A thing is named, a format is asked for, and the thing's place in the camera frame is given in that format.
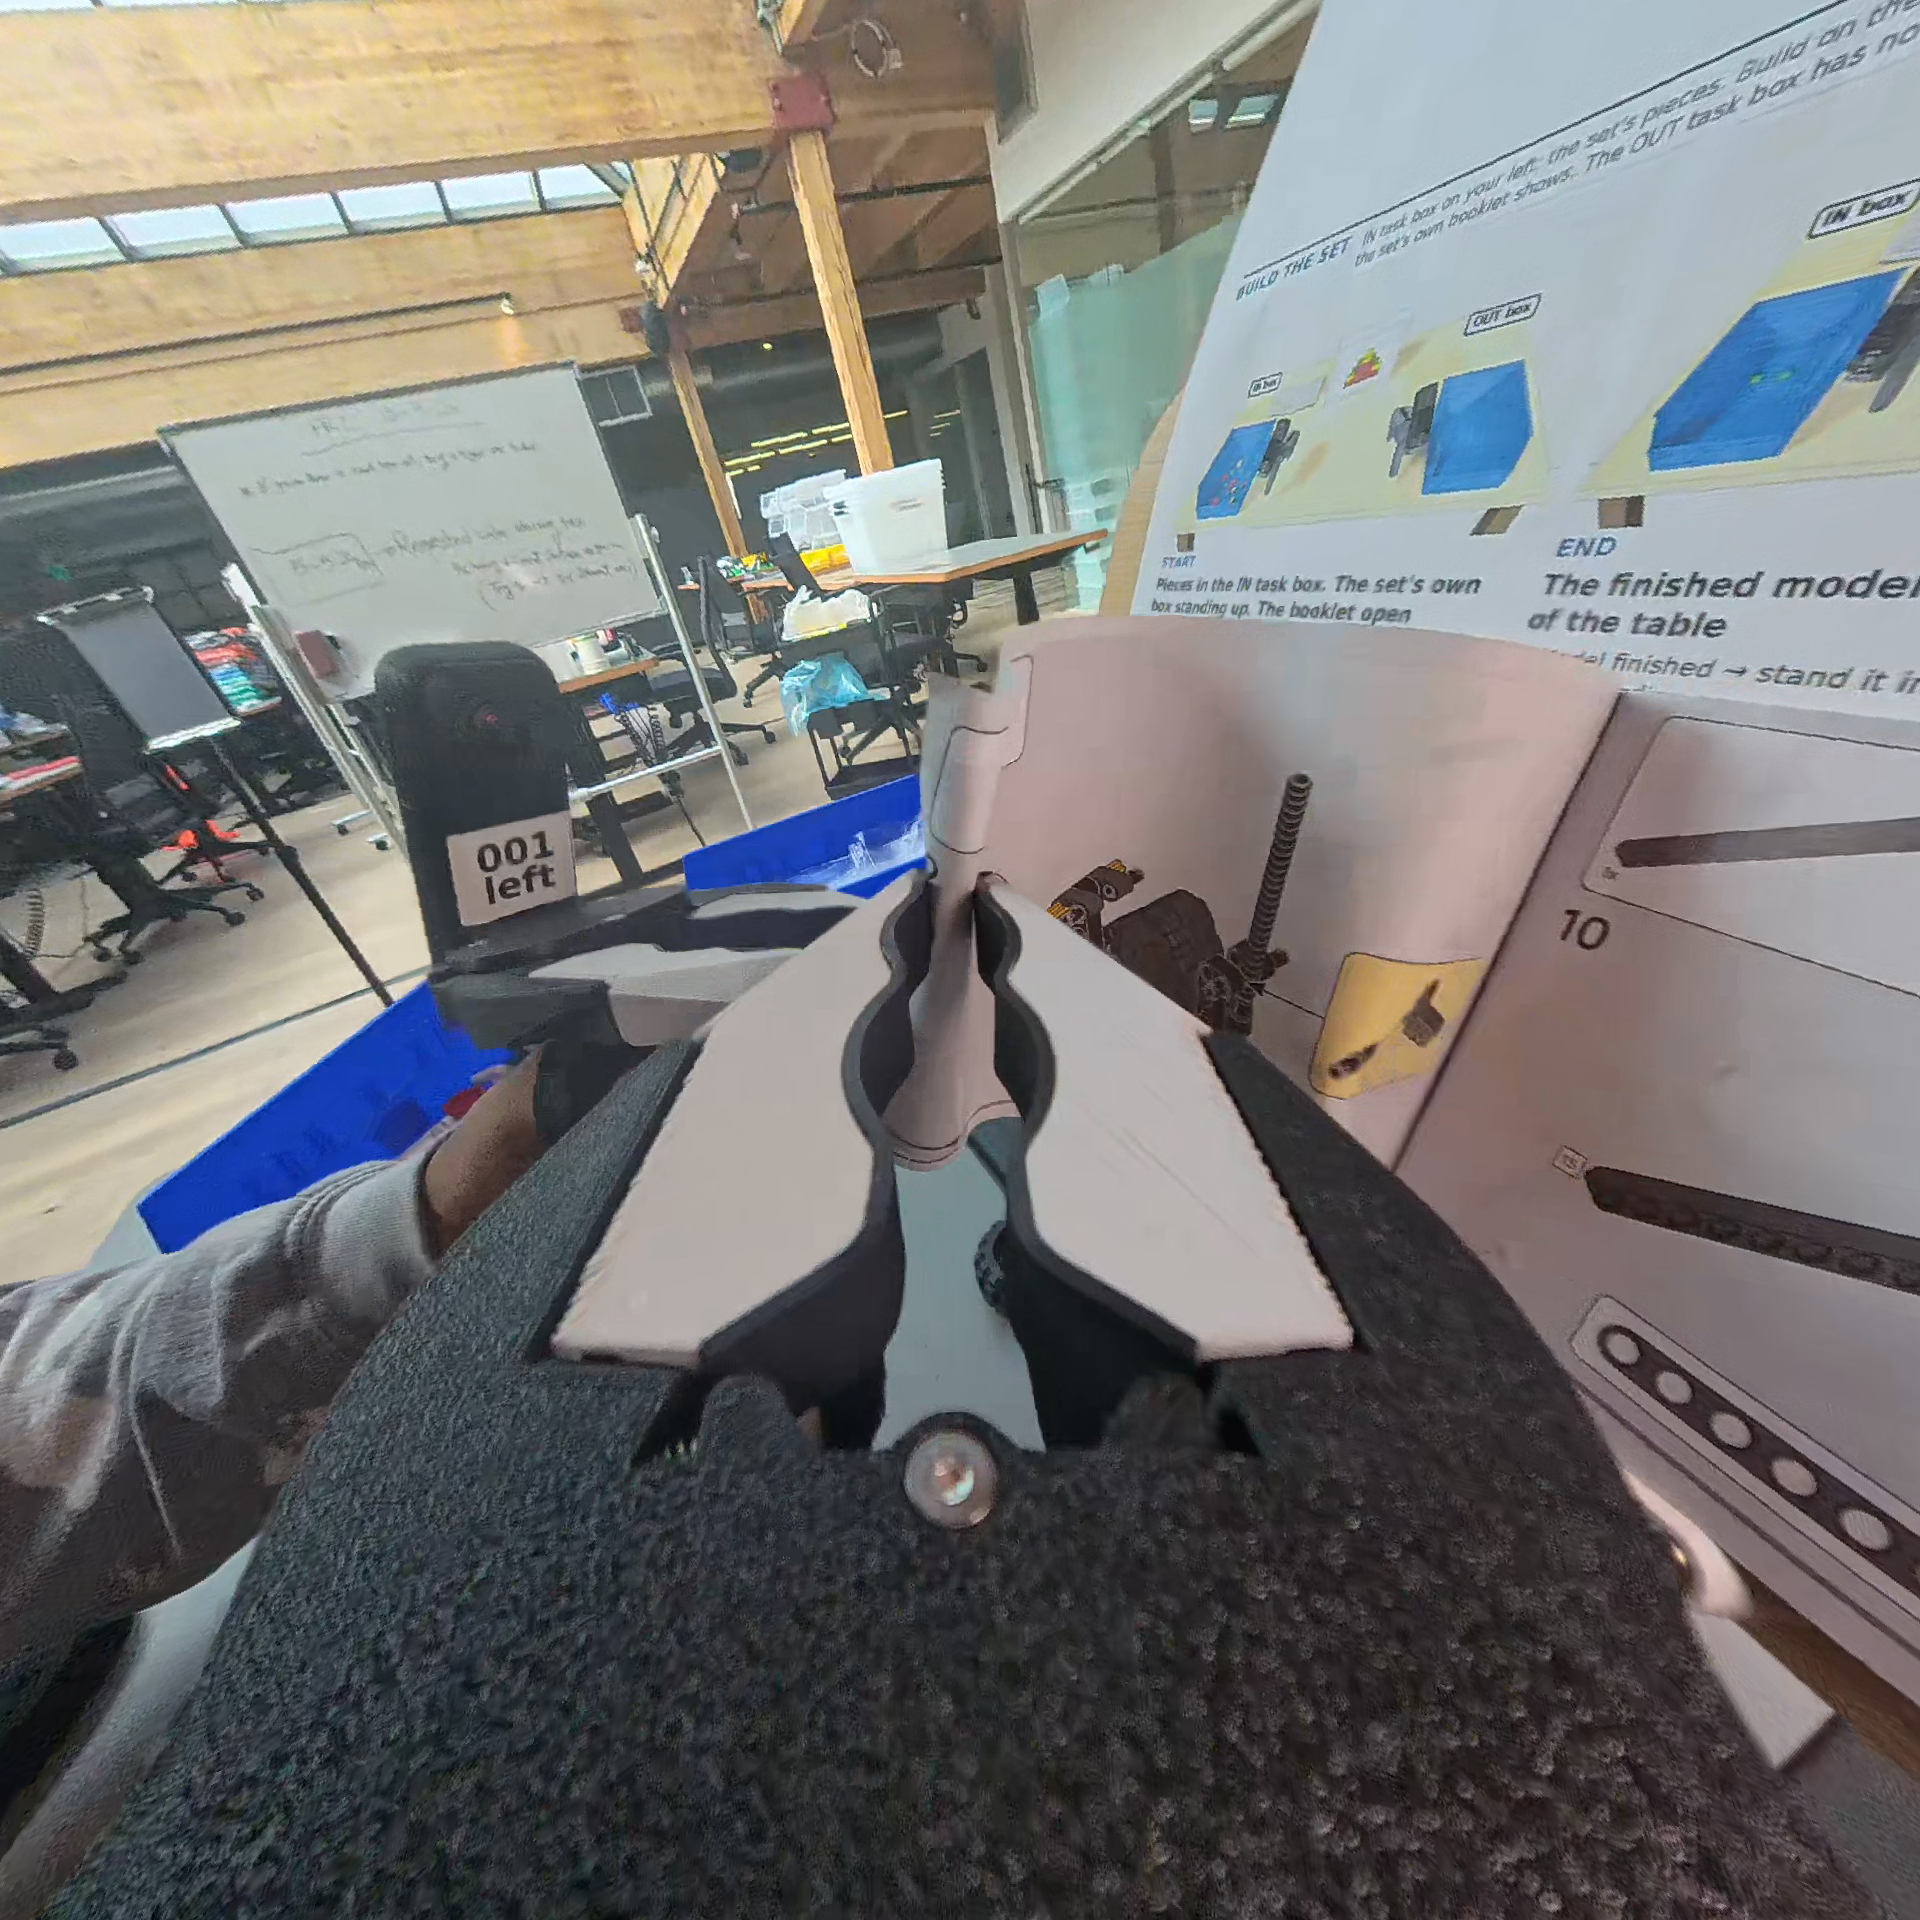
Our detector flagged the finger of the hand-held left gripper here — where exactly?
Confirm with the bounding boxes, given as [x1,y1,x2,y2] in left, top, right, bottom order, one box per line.
[659,886,888,953]
[526,942,818,1050]

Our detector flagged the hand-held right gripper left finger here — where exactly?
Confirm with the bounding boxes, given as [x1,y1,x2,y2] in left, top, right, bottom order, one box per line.
[549,866,934,1368]

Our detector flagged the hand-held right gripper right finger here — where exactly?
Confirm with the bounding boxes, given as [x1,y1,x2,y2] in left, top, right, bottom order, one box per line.
[976,874,1359,1364]

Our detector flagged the building instruction booklet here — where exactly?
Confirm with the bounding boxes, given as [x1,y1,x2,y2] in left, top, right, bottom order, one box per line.
[883,615,1920,1643]

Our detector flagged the person's left forearm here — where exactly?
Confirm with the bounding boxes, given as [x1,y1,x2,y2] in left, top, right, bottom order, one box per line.
[0,1159,447,1674]

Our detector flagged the person's left hand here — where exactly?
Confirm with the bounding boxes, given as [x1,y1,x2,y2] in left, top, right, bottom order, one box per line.
[421,1048,549,1250]

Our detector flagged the clear plastic bags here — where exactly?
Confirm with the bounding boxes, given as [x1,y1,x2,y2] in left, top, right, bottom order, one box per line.
[815,816,922,887]

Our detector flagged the black office chair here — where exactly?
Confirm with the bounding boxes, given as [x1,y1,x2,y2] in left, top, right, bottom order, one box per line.
[643,556,781,768]
[0,840,90,1074]
[802,662,943,799]
[58,737,271,963]

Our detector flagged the blue plastic bag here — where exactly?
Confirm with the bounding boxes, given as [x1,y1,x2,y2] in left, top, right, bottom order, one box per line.
[778,656,874,737]

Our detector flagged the whiteboard on stand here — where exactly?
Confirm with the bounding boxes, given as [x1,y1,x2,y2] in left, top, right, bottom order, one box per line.
[158,360,751,842]

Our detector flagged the screen on black tripod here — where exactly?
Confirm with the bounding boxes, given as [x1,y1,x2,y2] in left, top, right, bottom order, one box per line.
[31,585,394,1011]

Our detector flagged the blue plastic bin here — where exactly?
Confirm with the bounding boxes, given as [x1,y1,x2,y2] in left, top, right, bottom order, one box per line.
[136,772,927,1255]

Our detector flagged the wooden top table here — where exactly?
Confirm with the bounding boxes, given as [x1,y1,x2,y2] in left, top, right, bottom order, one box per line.
[839,527,1113,634]

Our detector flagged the white storage box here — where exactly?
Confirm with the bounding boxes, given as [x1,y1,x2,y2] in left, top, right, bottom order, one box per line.
[823,457,951,576]

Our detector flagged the light wooden poster board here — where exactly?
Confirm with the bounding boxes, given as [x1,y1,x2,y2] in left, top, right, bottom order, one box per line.
[1098,394,1193,620]

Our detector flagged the white instruction poster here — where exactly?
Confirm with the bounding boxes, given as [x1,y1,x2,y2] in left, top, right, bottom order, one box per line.
[1135,0,1920,696]

